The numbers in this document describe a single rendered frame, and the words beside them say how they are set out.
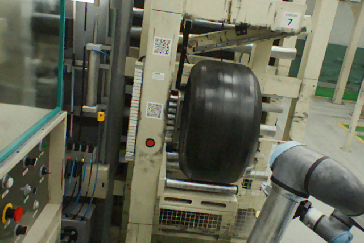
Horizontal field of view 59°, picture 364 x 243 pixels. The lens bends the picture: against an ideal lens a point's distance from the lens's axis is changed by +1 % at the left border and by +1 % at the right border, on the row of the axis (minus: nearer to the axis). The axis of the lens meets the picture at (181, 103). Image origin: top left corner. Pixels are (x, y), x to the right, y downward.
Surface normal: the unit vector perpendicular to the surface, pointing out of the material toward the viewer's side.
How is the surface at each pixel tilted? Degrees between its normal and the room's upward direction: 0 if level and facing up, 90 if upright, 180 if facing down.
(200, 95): 63
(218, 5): 90
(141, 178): 90
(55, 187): 90
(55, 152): 90
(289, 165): 74
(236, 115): 67
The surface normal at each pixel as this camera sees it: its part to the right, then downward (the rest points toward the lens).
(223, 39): 0.03, 0.27
